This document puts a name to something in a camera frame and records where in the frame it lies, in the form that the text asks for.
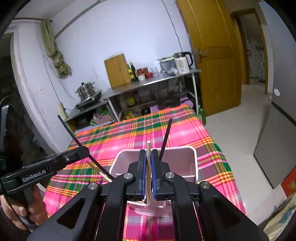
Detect metal kitchen shelf table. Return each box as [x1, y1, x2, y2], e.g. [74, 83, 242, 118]
[64, 69, 201, 131]

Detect black chopstick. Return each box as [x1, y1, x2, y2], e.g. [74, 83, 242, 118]
[57, 114, 115, 181]
[159, 118, 173, 161]

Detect yellow wooden door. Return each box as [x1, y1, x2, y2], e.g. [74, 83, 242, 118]
[177, 0, 241, 116]

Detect stainless steel steamer pot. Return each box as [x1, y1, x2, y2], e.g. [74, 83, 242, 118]
[76, 82, 96, 101]

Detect green plastic bottle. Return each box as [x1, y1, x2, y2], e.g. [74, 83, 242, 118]
[199, 108, 206, 126]

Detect green hanging cloth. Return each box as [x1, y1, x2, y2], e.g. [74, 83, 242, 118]
[41, 19, 72, 78]

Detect dark oil bottle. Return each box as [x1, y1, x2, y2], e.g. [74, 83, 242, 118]
[130, 62, 138, 81]

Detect grey leaning board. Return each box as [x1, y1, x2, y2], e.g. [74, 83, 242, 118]
[253, 102, 295, 188]

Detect person's left hand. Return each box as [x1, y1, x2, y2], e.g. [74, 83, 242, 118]
[1, 185, 48, 230]

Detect white electric kettle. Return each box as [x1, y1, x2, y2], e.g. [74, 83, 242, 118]
[173, 52, 193, 74]

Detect clear acrylic utensil holder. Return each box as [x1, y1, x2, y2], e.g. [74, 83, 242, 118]
[109, 146, 198, 217]

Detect yellow power strip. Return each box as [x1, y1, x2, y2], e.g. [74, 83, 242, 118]
[59, 102, 67, 120]

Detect red lidded jar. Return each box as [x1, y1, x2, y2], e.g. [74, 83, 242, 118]
[137, 68, 153, 81]

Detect black induction cooker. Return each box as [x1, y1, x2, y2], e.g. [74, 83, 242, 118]
[75, 90, 102, 110]

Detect pink plaid tablecloth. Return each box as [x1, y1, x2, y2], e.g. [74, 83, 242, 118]
[43, 102, 247, 241]

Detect wooden cutting board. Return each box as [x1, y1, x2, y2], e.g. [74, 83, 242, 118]
[104, 54, 132, 88]

